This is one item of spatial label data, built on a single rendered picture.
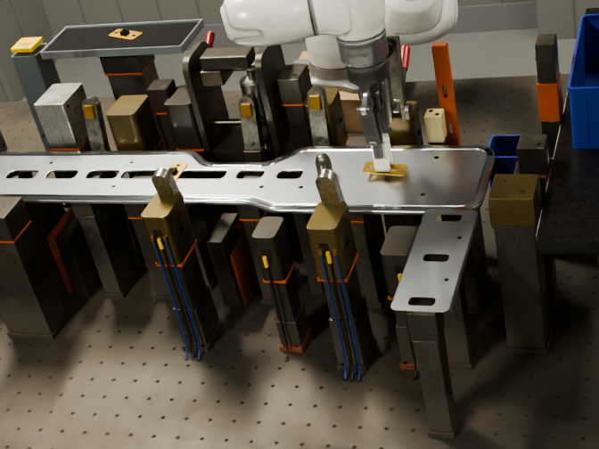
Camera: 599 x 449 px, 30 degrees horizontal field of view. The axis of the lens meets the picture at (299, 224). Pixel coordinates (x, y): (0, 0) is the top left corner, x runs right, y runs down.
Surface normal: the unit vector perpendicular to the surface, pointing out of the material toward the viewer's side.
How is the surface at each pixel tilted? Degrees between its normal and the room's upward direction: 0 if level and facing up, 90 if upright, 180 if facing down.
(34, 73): 90
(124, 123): 90
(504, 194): 0
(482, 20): 90
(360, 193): 0
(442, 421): 90
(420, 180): 0
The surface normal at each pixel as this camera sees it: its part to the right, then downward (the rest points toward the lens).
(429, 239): -0.19, -0.81
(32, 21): 0.95, -0.01
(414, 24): 0.12, 0.86
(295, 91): -0.29, 0.58
